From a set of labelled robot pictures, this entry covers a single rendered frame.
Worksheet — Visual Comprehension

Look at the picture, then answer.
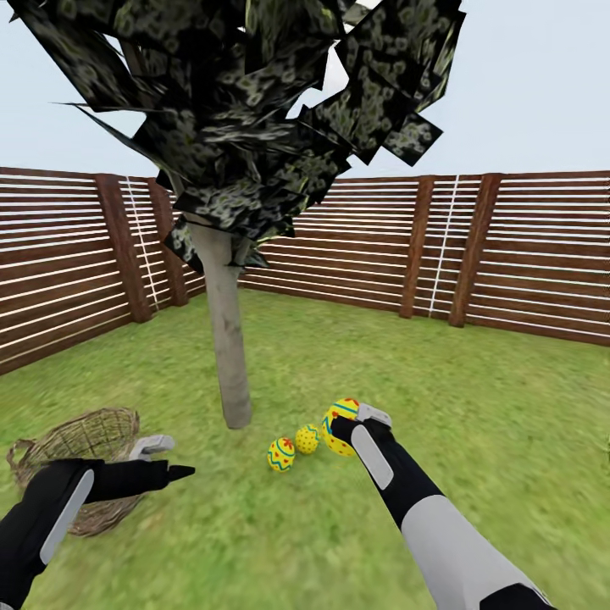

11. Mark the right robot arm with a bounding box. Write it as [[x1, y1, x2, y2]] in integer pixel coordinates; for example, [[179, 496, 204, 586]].
[[330, 403, 557, 610]]

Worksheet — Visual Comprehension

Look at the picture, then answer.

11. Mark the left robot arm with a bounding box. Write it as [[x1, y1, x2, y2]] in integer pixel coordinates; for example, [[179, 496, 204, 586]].
[[0, 434, 195, 610]]

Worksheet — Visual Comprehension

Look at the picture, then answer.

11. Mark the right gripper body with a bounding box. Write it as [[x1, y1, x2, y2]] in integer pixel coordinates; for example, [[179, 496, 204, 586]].
[[330, 415, 360, 446]]

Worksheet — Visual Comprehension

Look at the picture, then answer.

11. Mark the wicker basket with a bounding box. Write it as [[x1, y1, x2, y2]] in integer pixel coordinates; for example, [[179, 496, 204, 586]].
[[5, 407, 144, 538]]

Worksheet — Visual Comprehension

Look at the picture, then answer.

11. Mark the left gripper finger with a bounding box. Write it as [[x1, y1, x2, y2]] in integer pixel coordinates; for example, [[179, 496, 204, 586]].
[[165, 465, 195, 485]]

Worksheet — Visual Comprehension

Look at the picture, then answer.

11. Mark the easter egg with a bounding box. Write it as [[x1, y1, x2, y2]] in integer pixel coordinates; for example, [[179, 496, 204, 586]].
[[322, 397, 360, 457], [295, 424, 320, 454], [267, 438, 295, 472]]

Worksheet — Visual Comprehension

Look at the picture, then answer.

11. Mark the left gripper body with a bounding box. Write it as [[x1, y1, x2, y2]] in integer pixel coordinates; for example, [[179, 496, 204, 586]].
[[110, 460, 169, 500]]

